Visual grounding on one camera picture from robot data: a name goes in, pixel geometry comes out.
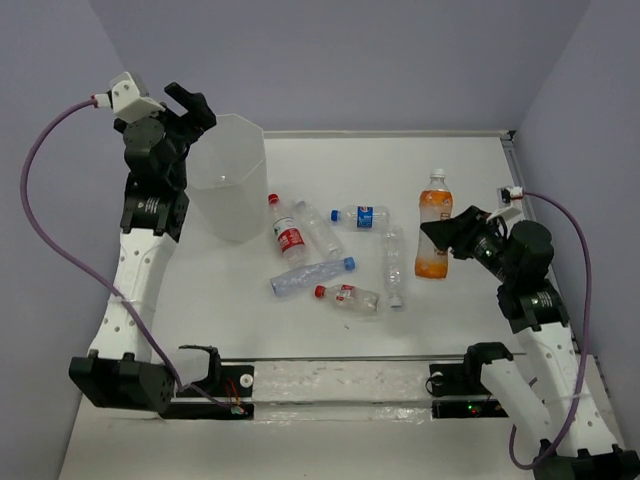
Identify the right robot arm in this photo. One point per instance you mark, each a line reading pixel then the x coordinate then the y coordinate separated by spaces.
pixel 557 414

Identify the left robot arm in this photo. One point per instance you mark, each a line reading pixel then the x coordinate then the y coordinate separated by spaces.
pixel 124 367

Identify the aluminium table frame rail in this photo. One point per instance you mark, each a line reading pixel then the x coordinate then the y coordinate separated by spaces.
pixel 391 170

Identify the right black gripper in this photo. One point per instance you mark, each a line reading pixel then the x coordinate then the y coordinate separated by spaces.
pixel 450 232

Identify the clear bottle blue cap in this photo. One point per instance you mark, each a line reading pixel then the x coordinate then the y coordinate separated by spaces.
pixel 310 275

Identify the blue label water bottle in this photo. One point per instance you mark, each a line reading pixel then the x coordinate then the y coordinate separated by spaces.
pixel 361 218

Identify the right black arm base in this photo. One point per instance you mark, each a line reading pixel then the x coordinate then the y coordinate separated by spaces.
pixel 454 396

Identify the clear ribbed white cap bottle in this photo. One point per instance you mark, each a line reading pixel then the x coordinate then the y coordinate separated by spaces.
pixel 393 263

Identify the white octagonal plastic bin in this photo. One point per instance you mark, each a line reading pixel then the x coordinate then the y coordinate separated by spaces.
pixel 235 147

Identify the crushed red cap cola bottle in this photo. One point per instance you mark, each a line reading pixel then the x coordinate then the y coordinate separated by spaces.
pixel 349 298

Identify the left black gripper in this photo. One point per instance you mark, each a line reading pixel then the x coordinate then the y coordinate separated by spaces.
pixel 199 118

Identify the clear unlabelled crushed bottle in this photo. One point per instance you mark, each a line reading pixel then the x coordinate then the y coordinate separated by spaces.
pixel 318 230

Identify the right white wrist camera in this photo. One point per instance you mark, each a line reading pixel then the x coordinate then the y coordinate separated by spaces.
pixel 510 202

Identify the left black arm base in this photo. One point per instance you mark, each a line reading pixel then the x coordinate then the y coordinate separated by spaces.
pixel 233 390

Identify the red cap red label bottle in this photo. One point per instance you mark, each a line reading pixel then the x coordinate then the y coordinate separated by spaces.
pixel 286 232

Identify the orange tea bottle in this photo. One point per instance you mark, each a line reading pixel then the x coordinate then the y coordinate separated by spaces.
pixel 435 204

